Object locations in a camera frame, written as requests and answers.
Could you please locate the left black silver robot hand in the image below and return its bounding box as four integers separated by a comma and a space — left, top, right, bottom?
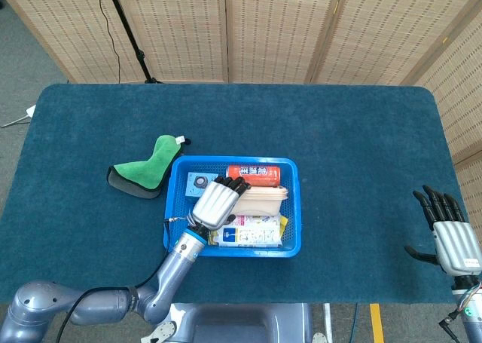
187, 176, 252, 231

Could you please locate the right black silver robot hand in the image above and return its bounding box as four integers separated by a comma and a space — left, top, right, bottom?
404, 185, 482, 276

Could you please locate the light blue cardboard box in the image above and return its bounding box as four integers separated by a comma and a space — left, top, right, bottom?
187, 171, 220, 198

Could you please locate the beige plastic lunch box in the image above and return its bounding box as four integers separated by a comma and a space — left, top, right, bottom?
231, 185, 290, 216

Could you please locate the white wet wipes packet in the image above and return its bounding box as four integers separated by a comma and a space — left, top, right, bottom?
208, 214, 289, 249

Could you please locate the orange drink can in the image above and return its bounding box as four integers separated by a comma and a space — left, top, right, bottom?
225, 164, 282, 188

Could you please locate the green microfiber cloth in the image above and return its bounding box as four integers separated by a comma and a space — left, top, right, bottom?
106, 134, 192, 200

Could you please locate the blue perforated plastic basket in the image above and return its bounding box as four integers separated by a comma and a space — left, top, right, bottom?
163, 155, 303, 259

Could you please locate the yellow floor tape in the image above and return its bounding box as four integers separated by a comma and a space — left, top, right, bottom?
370, 303, 385, 343

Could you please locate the grey robot torso base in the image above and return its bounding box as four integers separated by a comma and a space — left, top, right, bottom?
141, 303, 328, 343

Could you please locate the dark teal table carpet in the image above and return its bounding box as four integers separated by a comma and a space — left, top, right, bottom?
0, 83, 482, 305

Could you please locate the white narrow floor strip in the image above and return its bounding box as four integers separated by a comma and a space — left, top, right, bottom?
323, 303, 334, 343

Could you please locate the bamboo folding screen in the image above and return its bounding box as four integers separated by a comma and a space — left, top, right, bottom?
0, 0, 482, 227

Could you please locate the black tripod stand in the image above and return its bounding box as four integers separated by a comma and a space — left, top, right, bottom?
103, 0, 163, 84

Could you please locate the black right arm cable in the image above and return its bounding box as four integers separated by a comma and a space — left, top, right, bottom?
438, 308, 462, 336

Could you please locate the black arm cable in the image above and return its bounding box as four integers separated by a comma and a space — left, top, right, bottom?
438, 308, 462, 336
55, 215, 189, 343

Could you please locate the blue floor cable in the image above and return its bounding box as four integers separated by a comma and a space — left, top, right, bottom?
349, 303, 358, 343

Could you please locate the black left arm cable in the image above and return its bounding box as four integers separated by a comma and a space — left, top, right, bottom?
55, 215, 189, 343

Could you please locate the thin black hanging cable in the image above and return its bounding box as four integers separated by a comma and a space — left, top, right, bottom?
91, 0, 122, 84

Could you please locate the white power adapter with cord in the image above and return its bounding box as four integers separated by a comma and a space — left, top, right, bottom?
0, 104, 37, 128

